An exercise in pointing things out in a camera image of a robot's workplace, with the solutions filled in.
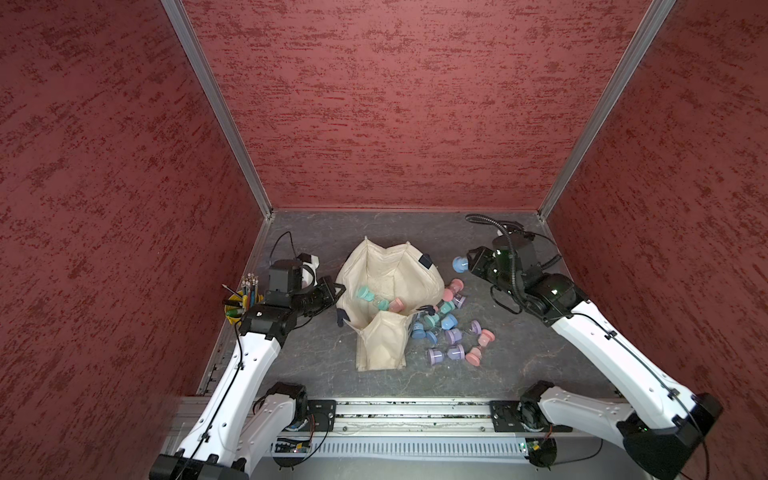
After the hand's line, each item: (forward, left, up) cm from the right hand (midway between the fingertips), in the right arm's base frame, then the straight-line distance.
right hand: (468, 262), depth 74 cm
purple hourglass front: (-16, +8, -23) cm, 29 cm away
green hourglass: (+1, +28, -17) cm, 33 cm away
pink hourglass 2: (-16, -3, -23) cm, 28 cm away
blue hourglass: (+1, +2, -2) cm, 3 cm away
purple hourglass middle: (-10, +2, -23) cm, 25 cm away
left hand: (-5, +32, -6) cm, 33 cm away
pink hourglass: (-1, +19, -21) cm, 28 cm away
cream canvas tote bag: (+7, +24, -25) cm, 35 cm away
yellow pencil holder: (-2, +64, -14) cm, 66 cm away
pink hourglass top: (+6, -1, -22) cm, 23 cm away
